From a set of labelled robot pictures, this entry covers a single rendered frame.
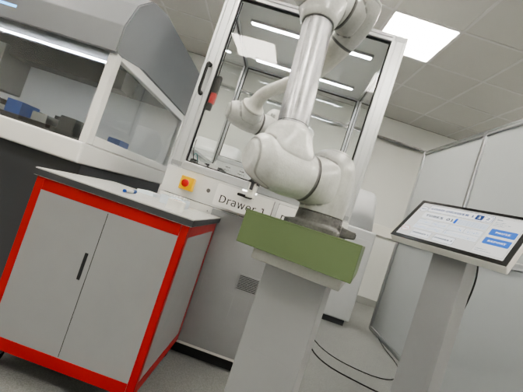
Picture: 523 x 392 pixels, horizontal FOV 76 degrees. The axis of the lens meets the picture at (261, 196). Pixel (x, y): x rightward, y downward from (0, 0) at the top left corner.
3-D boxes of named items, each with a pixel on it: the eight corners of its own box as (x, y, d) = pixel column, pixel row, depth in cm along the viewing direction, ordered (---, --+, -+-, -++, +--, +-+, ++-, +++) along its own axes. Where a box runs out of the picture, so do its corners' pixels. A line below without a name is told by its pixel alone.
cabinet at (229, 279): (295, 398, 172) (342, 250, 174) (110, 330, 177) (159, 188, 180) (288, 332, 267) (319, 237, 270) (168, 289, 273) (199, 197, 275)
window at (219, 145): (336, 210, 178) (390, 43, 181) (186, 160, 183) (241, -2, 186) (335, 210, 178) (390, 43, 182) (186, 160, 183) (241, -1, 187)
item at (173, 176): (340, 250, 175) (349, 223, 175) (159, 188, 181) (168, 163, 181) (317, 236, 270) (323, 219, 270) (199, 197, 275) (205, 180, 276)
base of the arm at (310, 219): (349, 241, 98) (355, 223, 99) (282, 219, 107) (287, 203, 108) (356, 243, 115) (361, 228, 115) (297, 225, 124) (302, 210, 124)
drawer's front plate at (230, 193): (268, 222, 162) (275, 201, 162) (211, 204, 163) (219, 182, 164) (268, 222, 163) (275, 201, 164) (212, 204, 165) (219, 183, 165)
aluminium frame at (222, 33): (349, 223, 175) (408, 38, 179) (168, 163, 181) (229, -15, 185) (323, 219, 270) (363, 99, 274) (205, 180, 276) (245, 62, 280)
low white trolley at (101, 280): (124, 427, 116) (194, 219, 119) (-37, 366, 119) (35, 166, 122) (174, 355, 174) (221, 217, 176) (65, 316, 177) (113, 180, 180)
